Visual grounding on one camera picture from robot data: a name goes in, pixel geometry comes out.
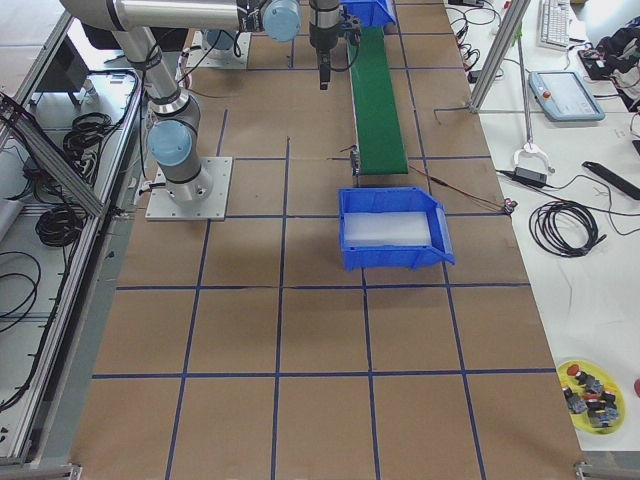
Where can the blue bin left side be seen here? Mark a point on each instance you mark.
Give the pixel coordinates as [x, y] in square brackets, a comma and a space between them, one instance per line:
[371, 13]

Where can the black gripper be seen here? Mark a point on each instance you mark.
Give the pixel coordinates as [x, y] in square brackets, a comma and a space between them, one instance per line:
[321, 35]

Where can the yellow plate of buttons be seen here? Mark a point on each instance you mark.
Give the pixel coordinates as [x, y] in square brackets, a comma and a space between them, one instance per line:
[594, 400]

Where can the black flat bar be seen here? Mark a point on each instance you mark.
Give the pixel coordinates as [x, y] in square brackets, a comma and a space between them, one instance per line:
[612, 178]

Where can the aluminium frame post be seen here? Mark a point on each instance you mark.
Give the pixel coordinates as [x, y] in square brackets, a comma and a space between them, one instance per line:
[505, 35]

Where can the blue bin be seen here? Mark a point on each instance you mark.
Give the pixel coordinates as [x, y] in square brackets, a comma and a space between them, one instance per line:
[392, 227]
[371, 13]

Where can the blue bin right side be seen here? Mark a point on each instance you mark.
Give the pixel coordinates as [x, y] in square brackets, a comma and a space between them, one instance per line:
[392, 227]

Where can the black power adapter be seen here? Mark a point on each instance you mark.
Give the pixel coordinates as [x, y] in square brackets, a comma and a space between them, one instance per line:
[529, 177]

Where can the green conveyor belt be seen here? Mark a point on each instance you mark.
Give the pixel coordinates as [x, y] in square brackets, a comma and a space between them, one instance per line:
[380, 148]

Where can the teach pendant tablet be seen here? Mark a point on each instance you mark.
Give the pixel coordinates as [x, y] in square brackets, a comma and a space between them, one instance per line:
[564, 97]

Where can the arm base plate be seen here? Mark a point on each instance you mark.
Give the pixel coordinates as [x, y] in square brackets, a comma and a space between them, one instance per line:
[227, 54]
[204, 198]

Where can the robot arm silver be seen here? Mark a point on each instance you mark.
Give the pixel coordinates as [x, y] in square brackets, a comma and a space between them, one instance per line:
[172, 140]

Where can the reacher grabber tool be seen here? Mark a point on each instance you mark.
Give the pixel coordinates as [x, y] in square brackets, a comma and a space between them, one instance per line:
[529, 148]

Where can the white keyboard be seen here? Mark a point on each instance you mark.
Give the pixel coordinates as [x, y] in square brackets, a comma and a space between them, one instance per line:
[554, 20]

